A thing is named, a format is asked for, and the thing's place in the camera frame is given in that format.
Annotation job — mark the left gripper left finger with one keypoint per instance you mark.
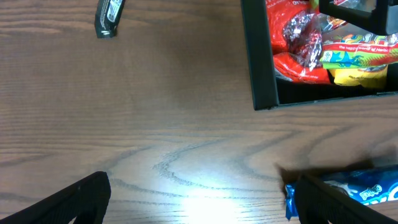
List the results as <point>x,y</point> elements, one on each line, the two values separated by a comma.
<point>85,201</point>

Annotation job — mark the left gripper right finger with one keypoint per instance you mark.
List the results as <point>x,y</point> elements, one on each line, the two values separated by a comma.
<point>318,203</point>

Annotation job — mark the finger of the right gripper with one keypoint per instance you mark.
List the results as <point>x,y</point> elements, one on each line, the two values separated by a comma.
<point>382,20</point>

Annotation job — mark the green Haribo gummy bag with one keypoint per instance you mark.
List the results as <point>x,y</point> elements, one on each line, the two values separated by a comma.
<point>347,46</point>

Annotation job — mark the yellow snack bag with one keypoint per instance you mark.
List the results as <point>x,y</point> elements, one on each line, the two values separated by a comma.
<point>371,77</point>

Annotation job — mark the blue Oreo cookie pack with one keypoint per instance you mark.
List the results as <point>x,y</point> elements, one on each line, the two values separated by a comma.
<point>366,186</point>

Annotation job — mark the red candy bag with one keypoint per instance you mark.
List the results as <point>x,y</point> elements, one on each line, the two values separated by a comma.
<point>296,41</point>

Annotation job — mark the black open gift box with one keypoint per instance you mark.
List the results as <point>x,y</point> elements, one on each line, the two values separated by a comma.
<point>268,92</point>

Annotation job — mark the small black wrapped bar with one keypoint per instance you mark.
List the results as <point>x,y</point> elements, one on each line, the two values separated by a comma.
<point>107,18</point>

